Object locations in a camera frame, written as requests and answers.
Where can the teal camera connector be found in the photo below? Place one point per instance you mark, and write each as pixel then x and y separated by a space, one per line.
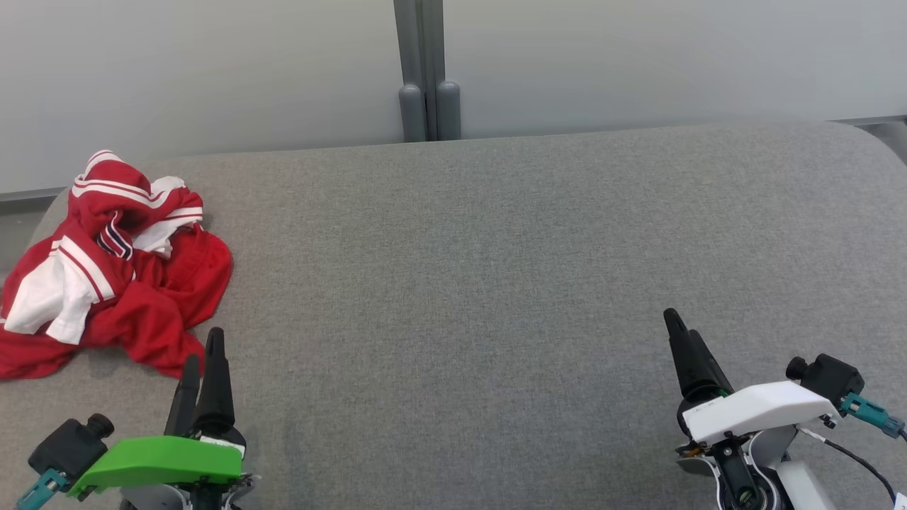
pixel 868 411
pixel 42 489

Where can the grey fabric sofa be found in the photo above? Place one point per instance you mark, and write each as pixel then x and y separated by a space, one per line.
pixel 453 283

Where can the grey rounded post foot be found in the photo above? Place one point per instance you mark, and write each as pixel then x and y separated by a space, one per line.
pixel 412 113
pixel 448 110

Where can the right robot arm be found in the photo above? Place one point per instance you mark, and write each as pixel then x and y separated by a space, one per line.
pixel 801 489

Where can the red basketball jersey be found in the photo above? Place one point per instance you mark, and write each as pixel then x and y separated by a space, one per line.
pixel 117 188

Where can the teal left camera connector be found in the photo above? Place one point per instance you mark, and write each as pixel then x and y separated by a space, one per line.
pixel 42 489

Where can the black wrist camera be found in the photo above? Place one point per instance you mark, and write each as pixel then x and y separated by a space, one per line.
pixel 67 446
pixel 829 379

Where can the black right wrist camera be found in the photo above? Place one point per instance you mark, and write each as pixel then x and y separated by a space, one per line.
pixel 829 379

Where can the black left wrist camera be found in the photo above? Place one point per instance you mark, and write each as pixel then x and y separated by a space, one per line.
pixel 67 446

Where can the teal right camera connector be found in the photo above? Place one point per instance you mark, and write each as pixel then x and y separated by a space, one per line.
pixel 868 411

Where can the red basketball shorts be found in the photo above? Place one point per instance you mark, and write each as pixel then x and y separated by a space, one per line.
pixel 163 304

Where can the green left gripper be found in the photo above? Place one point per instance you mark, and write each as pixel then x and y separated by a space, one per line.
pixel 163 460

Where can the grey partition post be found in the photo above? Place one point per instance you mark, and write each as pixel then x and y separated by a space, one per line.
pixel 419 42

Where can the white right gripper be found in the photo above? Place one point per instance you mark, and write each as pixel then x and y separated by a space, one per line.
pixel 758 411

